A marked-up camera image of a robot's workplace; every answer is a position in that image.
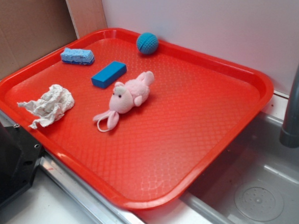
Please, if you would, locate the brown cardboard panel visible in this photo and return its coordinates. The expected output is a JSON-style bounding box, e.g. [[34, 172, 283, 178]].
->
[[0, 0, 107, 80]]

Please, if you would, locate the red plastic tray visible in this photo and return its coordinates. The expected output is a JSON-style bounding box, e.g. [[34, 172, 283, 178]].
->
[[0, 28, 273, 210]]

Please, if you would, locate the grey faucet spout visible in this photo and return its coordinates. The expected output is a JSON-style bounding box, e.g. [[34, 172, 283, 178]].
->
[[280, 64, 299, 148]]

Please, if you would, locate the pink plush bunny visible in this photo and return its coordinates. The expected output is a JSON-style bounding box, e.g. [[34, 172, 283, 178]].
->
[[93, 71, 155, 133]]

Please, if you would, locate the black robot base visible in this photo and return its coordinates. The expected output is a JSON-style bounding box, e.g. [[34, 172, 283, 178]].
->
[[0, 122, 43, 209]]

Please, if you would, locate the light blue sponge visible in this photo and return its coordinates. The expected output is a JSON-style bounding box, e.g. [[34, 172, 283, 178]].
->
[[60, 48, 95, 65]]

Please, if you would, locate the blue rectangular block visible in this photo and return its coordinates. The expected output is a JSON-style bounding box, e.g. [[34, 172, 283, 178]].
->
[[91, 61, 127, 89]]

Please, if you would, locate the blue knitted ball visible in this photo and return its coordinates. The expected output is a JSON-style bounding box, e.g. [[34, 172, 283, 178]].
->
[[136, 32, 159, 55]]

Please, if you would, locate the grey plastic sink basin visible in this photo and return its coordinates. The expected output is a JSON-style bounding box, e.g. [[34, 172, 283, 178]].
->
[[133, 107, 299, 224]]

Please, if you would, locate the crumpled white paper towel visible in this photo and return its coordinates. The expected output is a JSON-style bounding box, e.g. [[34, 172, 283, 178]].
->
[[18, 84, 75, 130]]

